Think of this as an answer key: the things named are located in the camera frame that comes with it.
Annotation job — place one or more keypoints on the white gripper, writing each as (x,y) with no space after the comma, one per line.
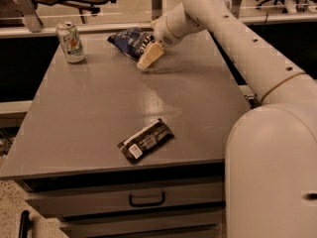
(160,30)

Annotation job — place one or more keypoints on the blue chip bag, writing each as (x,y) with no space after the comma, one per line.
(131,42)

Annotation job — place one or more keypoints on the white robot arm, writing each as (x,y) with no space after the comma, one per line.
(271,153)

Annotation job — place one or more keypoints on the black rxbar chocolate bar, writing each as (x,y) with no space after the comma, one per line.
(145,141)

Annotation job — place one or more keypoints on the white green soda can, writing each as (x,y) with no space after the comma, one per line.
(70,42)

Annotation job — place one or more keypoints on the grey drawer cabinet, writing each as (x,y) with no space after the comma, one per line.
(66,154)

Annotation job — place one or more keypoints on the metal railing with glass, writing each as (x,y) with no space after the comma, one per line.
(142,12)

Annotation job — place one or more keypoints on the black pole lower left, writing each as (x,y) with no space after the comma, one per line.
(24,224)

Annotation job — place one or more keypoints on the black drawer handle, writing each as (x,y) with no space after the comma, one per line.
(147,200)

